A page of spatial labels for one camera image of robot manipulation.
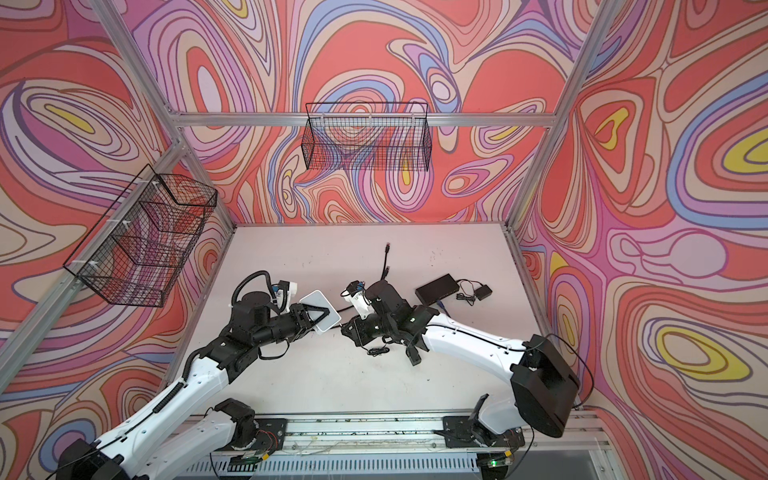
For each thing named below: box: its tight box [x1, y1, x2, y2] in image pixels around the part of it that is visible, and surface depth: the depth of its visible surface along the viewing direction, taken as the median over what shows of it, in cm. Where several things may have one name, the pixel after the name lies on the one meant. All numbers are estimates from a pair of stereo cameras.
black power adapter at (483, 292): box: [474, 284, 493, 301], surface depth 100 cm
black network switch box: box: [415, 273, 460, 306], surface depth 101 cm
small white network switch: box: [300, 290, 342, 333], surface depth 76 cm
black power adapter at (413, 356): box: [406, 346, 422, 366], surface depth 86 cm
